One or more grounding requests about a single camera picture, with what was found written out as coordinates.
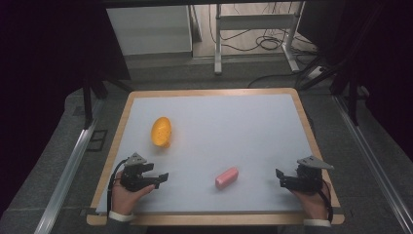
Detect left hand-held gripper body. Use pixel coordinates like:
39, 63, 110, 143
120, 151, 155, 192

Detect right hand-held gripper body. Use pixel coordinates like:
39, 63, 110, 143
292, 155, 336, 196

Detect person's left hand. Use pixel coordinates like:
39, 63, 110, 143
111, 171, 157, 215

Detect person's right hand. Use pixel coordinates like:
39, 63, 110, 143
291, 180, 331, 222

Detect yellow soap dish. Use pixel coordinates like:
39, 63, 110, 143
150, 116, 172, 149

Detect pink soap bar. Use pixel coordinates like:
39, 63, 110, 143
214, 166, 241, 191

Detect black metal stand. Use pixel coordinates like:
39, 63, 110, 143
81, 72, 134, 131
297, 57, 362, 127

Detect white power strip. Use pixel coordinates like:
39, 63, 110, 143
306, 65, 326, 81

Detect white cabinet panel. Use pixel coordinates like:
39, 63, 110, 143
105, 5, 194, 57

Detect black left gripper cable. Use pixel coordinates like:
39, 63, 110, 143
106, 158, 129, 218

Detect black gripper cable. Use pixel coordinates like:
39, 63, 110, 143
106, 158, 129, 218
318, 179, 335, 224

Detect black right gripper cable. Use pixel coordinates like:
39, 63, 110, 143
318, 179, 335, 224

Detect aluminium floor rail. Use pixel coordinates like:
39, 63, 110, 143
33, 118, 99, 234
333, 95, 413, 234

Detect white board with wooden frame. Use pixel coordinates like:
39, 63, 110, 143
95, 94, 321, 215

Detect long black floor cable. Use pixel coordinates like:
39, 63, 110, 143
246, 71, 314, 90

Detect coiled black floor cables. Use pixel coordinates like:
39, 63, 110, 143
254, 33, 284, 52

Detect white metal desk frame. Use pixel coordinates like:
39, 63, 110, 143
213, 0, 307, 76

